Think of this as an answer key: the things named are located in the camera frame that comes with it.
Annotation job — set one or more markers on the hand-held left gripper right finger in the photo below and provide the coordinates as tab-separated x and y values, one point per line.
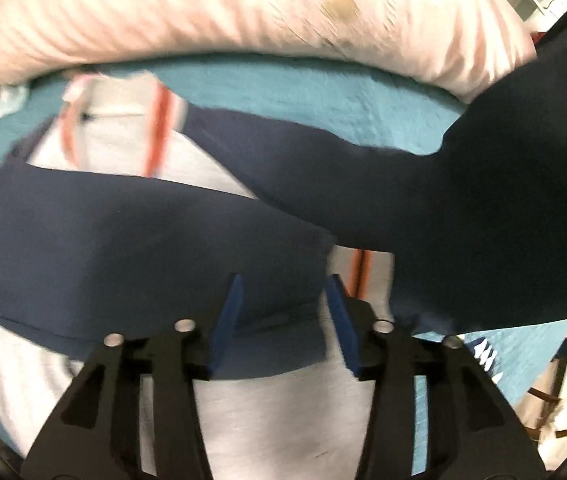
343	330

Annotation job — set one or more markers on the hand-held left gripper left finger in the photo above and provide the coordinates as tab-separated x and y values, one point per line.
224	327

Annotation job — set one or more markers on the navy and grey sweatshirt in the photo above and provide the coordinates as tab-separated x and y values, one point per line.
153	240

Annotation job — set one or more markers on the teal quilted blanket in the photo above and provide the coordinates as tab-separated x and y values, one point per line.
288	87

